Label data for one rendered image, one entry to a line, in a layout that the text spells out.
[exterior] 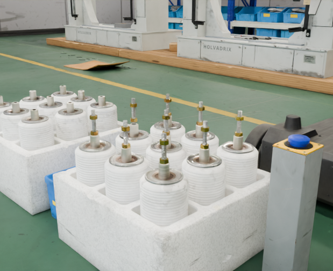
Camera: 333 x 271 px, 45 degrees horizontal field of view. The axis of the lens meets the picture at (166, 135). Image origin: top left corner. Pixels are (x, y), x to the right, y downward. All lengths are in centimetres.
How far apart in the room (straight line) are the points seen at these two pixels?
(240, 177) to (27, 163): 57
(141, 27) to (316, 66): 199
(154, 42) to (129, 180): 349
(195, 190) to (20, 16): 674
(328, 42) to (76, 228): 231
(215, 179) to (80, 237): 35
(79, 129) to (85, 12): 417
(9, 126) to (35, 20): 629
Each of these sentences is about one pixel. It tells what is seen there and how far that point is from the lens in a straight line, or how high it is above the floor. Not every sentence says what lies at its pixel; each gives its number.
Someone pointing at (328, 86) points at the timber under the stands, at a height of 5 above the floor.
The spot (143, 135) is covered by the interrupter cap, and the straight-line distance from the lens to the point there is 102.
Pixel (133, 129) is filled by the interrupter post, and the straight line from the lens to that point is 102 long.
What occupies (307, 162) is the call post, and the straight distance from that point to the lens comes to 79.
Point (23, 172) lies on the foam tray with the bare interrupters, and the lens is 119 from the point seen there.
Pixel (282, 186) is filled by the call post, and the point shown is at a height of 24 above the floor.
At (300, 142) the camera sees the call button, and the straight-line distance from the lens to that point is 80.
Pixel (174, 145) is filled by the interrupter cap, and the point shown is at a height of 25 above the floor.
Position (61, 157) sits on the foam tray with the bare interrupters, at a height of 15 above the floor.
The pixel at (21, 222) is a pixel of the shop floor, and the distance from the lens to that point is 120.
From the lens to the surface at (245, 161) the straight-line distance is 93.
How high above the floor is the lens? 58
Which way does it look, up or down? 19 degrees down
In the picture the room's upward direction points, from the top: straight up
